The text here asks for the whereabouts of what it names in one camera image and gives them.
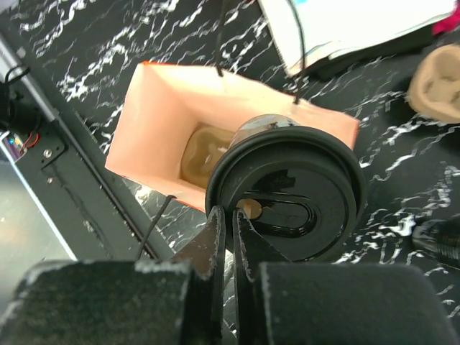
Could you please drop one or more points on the orange paper bag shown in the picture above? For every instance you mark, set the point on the orange paper bag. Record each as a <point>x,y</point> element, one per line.
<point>165,104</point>

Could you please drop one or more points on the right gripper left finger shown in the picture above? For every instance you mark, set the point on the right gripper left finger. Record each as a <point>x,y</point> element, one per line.
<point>178,301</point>

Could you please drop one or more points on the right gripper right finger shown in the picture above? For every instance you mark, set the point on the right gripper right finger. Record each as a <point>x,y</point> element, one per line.
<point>282,302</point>

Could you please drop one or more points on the black cup lid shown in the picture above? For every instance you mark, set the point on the black cup lid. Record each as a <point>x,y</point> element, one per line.
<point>307,183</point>

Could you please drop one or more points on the stack of white napkins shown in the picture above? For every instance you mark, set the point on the stack of white napkins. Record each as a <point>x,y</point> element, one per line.
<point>305,32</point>

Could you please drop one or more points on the black cloth under napkins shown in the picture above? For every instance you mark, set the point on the black cloth under napkins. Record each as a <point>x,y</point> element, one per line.
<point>327,68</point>

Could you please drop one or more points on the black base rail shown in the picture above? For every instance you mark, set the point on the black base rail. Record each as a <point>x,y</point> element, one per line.
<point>93,212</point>

